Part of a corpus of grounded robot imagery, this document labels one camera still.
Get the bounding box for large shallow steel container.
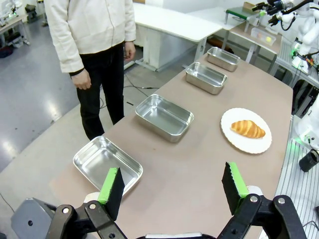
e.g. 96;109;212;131
73;135;144;197

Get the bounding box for person's left hand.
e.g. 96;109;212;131
124;41;137;62

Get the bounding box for white round plate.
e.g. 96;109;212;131
220;108;272;154

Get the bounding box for small deep steel container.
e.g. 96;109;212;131
185;62;228;95

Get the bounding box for person's right hand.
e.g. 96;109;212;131
70;69;92;90

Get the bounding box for cream jacket torso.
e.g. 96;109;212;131
44;0;137;73

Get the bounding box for black floor cable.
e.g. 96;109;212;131
124;73;160;97

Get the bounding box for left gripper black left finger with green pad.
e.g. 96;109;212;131
47;167;130;239

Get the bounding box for person's right forearm cream sleeve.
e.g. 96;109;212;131
51;29;85;73

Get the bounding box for clear plastic box with fruit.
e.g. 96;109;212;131
250;26;277;46

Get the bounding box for black trousers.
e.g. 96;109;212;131
76;42;125;141

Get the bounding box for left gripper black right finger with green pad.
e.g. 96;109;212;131
221;161;307;239

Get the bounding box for black cylindrical object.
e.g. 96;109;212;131
299;148;319;173

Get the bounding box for cardboard box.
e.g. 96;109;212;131
243;1;261;13

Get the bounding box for cluttered background workbench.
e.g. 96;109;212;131
0;0;32;47

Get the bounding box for large deep steel container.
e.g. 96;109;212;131
135;94;194;143

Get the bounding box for grey wrist mount plate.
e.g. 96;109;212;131
10;198;58;239

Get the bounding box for white office desk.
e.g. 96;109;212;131
132;1;223;73

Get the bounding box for golden croissant bread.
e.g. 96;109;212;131
230;119;266;139

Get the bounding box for green topped small stand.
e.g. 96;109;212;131
225;6;261;25

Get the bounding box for beige side table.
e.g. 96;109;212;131
228;23;284;64

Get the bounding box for person's left forearm cream sleeve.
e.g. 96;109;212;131
124;0;137;43

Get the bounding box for small shallow steel container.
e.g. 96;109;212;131
206;46;241;72

